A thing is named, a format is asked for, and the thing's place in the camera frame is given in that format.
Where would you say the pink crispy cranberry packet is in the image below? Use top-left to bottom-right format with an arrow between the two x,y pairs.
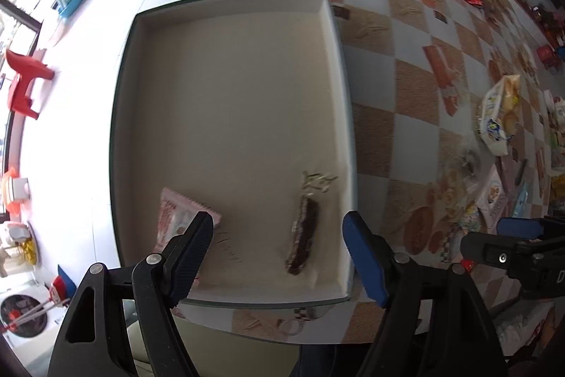
475,165 -> 507,234

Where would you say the light blue snack bar wrapper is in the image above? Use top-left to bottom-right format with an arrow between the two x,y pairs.
510,180 -> 529,218

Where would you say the red plastic stool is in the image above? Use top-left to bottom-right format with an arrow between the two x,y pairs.
6,50 -> 55,119

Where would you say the floral yellow candy packet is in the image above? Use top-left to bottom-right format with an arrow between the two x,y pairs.
451,203 -> 483,241

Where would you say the cardboard tray box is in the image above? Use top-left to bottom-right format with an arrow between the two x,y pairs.
109,0 -> 356,308

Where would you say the clear brown snack bar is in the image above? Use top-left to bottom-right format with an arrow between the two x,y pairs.
285,171 -> 337,276

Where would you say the pink long snack wrapper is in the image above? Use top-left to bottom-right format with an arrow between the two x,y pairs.
496,155 -> 520,194

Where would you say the potato sticks bag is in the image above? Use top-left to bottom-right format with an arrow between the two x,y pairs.
479,75 -> 521,157

